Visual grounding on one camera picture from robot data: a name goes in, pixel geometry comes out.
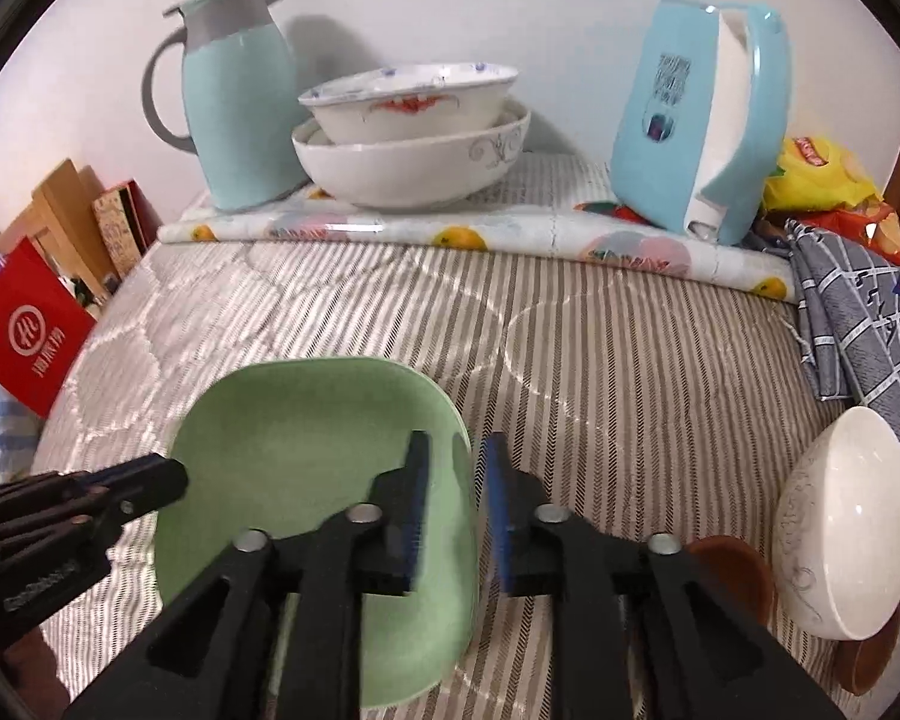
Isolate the brown small bowl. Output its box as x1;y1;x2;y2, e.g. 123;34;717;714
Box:
834;606;900;695
686;535;775;628

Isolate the green square plate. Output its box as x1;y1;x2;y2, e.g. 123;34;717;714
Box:
154;358;479;709

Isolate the white ceramic bowl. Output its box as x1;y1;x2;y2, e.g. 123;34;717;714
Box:
772;406;900;640

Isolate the person's left hand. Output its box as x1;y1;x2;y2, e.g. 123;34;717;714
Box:
2;628;69;720

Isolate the red paper bag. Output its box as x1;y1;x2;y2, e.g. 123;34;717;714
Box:
0;239;95;419

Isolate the striped quilted mat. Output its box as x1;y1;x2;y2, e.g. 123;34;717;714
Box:
28;152;872;720

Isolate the patterned small box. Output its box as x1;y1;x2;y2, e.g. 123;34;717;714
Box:
92;181;160;280

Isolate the brown cardboard box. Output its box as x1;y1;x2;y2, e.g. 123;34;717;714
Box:
0;160;119;302

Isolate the rolled fruit print tablecloth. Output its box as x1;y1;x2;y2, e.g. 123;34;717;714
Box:
157;188;798;304

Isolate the large white bowl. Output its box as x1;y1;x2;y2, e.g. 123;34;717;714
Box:
290;101;532;211

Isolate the grey checked folded cloth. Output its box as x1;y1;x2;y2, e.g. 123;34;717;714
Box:
759;221;900;442

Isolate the light blue thermos jug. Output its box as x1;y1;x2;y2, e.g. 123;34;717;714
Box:
141;0;305;213

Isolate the patterned bowl with red design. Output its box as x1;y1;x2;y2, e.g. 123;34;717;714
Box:
299;62;518;145

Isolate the red chips bag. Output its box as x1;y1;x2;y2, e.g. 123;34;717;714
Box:
795;195;900;266

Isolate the yellow chips bag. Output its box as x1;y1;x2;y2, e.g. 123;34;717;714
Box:
763;137;883;213

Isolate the light blue electric kettle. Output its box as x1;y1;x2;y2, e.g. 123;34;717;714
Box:
610;0;792;245

